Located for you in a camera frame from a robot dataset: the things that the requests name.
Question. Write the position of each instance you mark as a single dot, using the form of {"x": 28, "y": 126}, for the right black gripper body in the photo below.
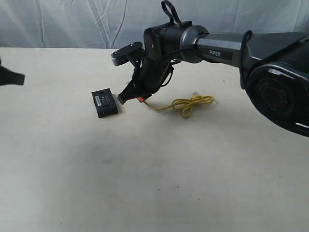
{"x": 150, "y": 72}

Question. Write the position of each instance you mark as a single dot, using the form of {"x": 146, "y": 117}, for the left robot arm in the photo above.
{"x": 8, "y": 77}

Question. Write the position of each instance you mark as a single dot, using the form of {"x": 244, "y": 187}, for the right robot arm Piper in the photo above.
{"x": 273, "y": 67}

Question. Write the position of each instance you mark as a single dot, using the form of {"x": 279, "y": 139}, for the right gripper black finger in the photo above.
{"x": 130, "y": 92}

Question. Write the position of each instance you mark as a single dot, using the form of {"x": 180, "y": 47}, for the grey backdrop cloth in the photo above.
{"x": 115, "y": 23}

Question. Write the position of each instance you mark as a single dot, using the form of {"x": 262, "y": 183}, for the small black box device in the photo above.
{"x": 104, "y": 103}

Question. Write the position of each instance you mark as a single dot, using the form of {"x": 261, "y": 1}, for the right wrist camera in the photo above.
{"x": 132, "y": 53}

